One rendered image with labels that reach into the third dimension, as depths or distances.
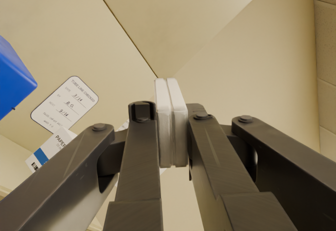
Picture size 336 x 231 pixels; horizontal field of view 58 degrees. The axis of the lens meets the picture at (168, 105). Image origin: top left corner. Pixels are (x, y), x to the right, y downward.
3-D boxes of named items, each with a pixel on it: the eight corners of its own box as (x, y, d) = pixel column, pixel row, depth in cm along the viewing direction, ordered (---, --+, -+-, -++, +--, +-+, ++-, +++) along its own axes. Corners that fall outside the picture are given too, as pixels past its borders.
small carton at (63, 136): (24, 161, 36) (62, 125, 37) (48, 169, 41) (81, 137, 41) (44, 192, 34) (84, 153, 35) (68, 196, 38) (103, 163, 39)
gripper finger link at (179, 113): (171, 109, 14) (188, 109, 14) (164, 77, 20) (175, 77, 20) (173, 168, 15) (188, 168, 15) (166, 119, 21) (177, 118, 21)
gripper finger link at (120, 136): (159, 174, 13) (87, 178, 13) (156, 129, 18) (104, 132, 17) (157, 141, 12) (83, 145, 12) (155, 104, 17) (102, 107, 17)
